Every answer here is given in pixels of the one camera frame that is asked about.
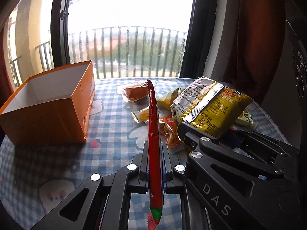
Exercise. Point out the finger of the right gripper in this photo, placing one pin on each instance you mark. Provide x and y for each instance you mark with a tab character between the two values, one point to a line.
260	147
245	193

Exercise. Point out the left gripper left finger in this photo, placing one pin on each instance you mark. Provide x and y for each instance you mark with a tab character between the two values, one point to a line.
100	202

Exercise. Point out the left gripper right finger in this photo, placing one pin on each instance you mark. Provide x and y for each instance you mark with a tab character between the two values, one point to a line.
194	215

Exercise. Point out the large yellow chip bag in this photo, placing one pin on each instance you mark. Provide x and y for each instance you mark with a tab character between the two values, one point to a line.
206	105

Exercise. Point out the red orange snack packet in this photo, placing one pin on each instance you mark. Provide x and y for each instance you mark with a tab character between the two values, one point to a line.
168	128

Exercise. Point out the pale yellow small snack packet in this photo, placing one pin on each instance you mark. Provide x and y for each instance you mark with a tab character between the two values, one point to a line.
245	119

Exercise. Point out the blue checked bear tablecloth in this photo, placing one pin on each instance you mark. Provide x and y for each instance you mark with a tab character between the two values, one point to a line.
35	179

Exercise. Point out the small yellow-filled clear packet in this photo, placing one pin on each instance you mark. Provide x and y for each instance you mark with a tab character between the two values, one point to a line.
141	115

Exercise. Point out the dark red curtain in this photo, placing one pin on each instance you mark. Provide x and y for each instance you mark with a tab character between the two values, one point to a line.
257	46

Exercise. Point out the black patterned device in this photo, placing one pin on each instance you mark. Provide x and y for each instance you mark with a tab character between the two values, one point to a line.
298	60

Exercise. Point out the orange cardboard box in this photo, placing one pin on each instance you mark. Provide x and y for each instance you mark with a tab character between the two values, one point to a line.
51	108

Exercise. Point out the orange clear-wrapped pastry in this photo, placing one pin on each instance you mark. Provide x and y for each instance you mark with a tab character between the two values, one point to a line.
135	92

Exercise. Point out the black balcony railing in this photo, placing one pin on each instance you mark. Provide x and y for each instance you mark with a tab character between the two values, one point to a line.
128	50

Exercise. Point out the black window frame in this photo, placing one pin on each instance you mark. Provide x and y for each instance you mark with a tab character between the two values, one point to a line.
60	14

